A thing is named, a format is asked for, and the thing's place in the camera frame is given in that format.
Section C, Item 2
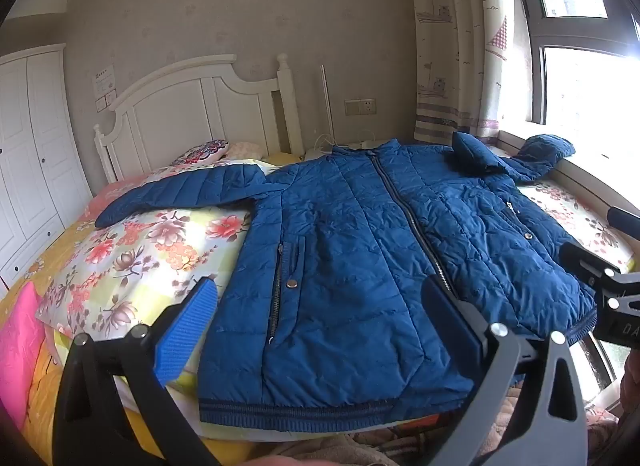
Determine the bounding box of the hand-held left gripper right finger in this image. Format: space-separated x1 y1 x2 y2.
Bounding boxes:
421 277 589 466

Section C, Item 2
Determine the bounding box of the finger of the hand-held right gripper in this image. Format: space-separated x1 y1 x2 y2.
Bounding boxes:
558 242 622 293
607 206 640 237

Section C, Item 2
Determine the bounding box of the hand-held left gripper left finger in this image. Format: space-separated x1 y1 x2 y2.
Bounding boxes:
52 277 221 466

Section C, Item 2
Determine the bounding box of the blue quilted jacket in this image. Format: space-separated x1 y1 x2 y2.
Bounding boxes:
95 134 599 433

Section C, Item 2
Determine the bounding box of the white window sill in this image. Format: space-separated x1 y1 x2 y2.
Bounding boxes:
492 128 640 229

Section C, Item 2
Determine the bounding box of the floral quilt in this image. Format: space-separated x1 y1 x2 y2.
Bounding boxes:
35 156 637 447

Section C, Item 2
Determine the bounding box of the orange bed sheet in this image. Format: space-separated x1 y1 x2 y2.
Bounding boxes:
0 178 168 466

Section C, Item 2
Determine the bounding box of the pink cloth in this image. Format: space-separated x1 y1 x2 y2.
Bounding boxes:
0 281 46 430

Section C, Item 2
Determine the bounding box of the colourful patterned pillow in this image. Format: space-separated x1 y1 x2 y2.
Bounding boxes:
172 140 230 166

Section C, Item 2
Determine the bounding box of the peach pillow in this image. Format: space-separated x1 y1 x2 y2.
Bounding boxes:
225 141 266 161

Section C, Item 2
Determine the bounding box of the yellow pillow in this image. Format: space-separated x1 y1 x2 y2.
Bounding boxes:
262 151 304 167

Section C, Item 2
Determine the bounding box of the white nightstand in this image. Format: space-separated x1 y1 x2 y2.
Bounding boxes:
305 141 392 163

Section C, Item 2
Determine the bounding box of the white bed headboard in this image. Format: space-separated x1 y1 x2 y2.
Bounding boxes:
93 53 306 184

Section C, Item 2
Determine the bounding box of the white wardrobe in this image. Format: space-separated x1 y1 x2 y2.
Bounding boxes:
0 43 94 291

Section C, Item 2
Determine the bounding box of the patterned curtain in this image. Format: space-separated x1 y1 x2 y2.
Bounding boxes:
405 0 534 145

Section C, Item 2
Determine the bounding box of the wall outlet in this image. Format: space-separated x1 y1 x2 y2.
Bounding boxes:
344 98 377 117

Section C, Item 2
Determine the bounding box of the paper wall notice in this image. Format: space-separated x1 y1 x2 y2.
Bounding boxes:
91 64 119 111

